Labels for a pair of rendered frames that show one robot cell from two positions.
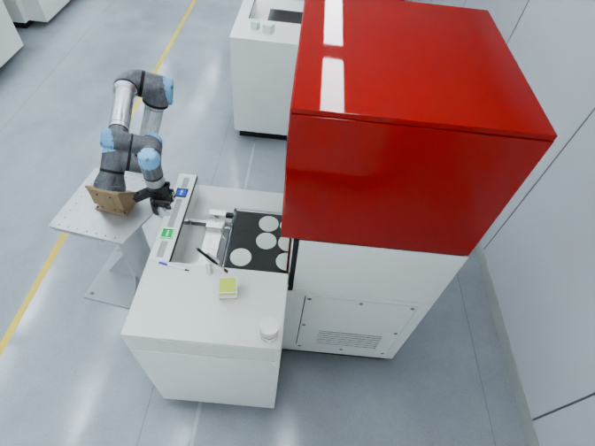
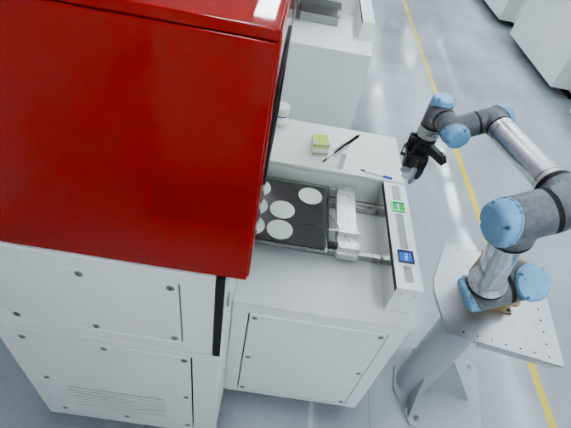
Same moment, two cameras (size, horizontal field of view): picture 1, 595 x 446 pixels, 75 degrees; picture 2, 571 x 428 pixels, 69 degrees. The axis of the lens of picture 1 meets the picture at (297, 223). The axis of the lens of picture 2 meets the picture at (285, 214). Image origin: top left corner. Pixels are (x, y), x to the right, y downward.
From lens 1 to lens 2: 2.34 m
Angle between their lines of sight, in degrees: 84
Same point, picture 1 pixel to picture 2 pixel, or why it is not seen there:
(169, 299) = (369, 152)
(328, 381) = not seen: hidden behind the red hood
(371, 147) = not seen: outside the picture
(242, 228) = (313, 225)
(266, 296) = (283, 145)
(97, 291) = (464, 368)
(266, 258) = (280, 191)
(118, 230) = (459, 258)
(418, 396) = not seen: hidden behind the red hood
